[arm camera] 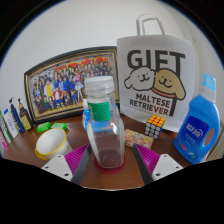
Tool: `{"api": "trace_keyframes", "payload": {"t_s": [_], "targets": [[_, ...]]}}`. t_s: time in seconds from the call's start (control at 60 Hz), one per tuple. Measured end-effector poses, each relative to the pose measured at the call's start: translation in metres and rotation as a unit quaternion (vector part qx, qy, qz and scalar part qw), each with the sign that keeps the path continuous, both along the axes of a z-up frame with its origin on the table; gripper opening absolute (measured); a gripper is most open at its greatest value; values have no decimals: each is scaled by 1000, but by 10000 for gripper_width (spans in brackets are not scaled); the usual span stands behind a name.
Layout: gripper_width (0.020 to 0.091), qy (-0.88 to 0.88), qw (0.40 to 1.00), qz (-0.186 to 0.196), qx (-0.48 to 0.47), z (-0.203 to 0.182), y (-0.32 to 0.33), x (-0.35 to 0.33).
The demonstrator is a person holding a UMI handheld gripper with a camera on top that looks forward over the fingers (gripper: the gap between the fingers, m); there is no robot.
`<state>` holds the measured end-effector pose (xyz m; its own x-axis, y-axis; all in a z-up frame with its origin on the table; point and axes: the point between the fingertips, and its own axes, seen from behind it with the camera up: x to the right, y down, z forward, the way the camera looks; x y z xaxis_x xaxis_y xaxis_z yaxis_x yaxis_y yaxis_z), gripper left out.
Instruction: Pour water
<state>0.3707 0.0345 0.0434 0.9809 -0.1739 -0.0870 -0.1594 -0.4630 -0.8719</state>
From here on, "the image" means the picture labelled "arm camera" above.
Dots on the white gift bag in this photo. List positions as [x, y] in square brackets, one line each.
[156, 73]

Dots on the white shuttlecock tube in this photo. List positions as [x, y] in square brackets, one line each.
[4, 128]

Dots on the framed group photo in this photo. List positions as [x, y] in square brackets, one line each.
[56, 86]

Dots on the round red coaster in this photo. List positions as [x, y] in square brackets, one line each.
[110, 171]

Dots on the white mug with yellow rim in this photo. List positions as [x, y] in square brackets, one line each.
[51, 143]

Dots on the puzzle cube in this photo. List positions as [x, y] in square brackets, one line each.
[155, 126]

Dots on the clear bottle with green label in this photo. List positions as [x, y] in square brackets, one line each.
[105, 133]

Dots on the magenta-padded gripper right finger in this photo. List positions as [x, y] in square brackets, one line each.
[148, 160]

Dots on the blue detergent bottle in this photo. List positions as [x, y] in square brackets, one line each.
[195, 133]

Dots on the blue pump bottle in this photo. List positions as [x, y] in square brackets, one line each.
[16, 118]

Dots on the small green packet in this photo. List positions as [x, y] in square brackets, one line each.
[43, 127]
[59, 126]

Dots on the white bottle with blue cap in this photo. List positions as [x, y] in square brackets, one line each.
[11, 125]

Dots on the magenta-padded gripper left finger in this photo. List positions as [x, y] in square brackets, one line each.
[75, 160]

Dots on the blue tissue pack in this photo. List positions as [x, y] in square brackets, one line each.
[85, 116]

